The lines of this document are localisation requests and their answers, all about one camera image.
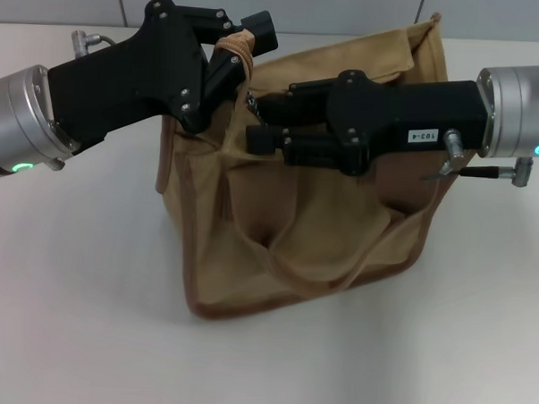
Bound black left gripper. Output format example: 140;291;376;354
44;0;282;161

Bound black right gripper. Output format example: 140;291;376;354
243;65;489;181

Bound silver metal zipper pull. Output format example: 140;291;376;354
244;93;269;122

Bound khaki canvas food bag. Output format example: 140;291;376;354
150;0;453;331

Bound left gripper cable with connectors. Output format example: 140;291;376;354
69;29;120;62

